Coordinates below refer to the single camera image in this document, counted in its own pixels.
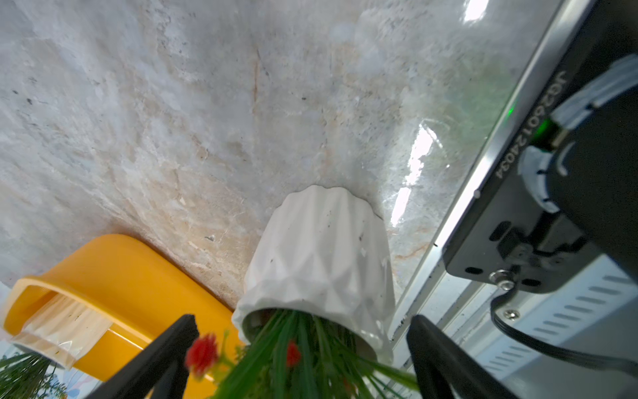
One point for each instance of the yellow plastic storage tray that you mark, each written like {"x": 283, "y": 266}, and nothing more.
{"x": 137, "y": 290}

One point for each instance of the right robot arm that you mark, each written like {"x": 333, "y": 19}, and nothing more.
{"x": 591, "y": 178}

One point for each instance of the large red flower pot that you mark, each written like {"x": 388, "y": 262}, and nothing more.
{"x": 318, "y": 300}

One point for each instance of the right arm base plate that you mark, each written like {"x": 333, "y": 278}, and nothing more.
{"x": 505, "y": 232}

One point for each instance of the small red flower pot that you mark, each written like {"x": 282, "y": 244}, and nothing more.
{"x": 52, "y": 341}

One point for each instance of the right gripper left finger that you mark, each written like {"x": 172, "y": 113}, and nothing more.
{"x": 159, "y": 370}

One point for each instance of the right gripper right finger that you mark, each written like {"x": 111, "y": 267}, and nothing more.
{"x": 443, "y": 369}

